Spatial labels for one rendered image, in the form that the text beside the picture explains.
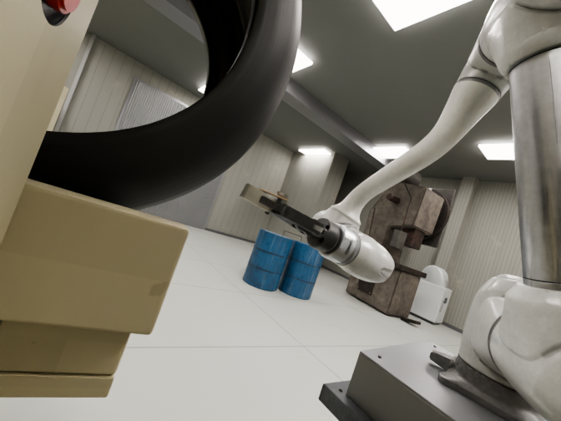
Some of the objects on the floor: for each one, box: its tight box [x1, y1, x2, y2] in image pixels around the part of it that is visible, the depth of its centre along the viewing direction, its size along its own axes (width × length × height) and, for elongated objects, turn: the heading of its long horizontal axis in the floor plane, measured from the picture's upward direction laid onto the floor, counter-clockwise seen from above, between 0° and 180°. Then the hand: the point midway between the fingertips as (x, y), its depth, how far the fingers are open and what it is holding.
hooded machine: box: [409, 265, 452, 325], centre depth 635 cm, size 70×58×126 cm
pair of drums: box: [243, 229, 324, 300], centre depth 428 cm, size 68×117×82 cm, turn 27°
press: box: [346, 172, 456, 325], centre depth 580 cm, size 163×140×310 cm
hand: (258, 198), depth 55 cm, fingers closed
